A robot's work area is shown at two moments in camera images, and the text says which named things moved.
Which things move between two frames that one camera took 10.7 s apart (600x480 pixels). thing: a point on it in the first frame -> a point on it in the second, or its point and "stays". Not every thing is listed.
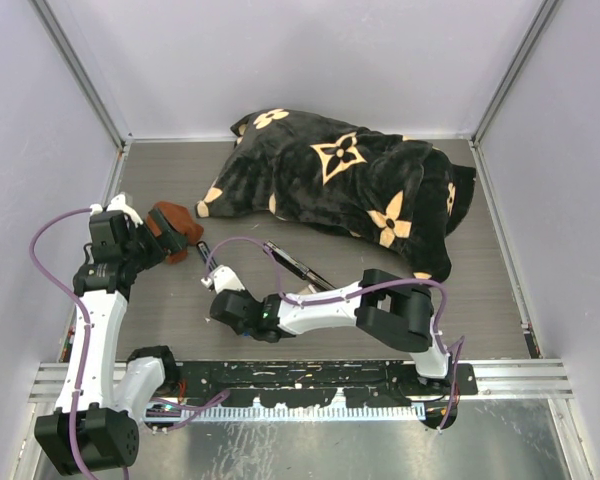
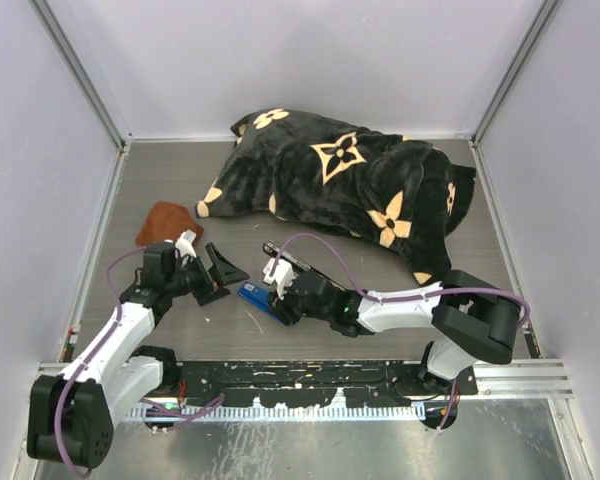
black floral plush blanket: x=394 y=193 stays
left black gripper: x=157 y=255 -> x=221 y=269
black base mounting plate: x=317 y=380 stays
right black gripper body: x=250 y=329 -> x=292 y=307
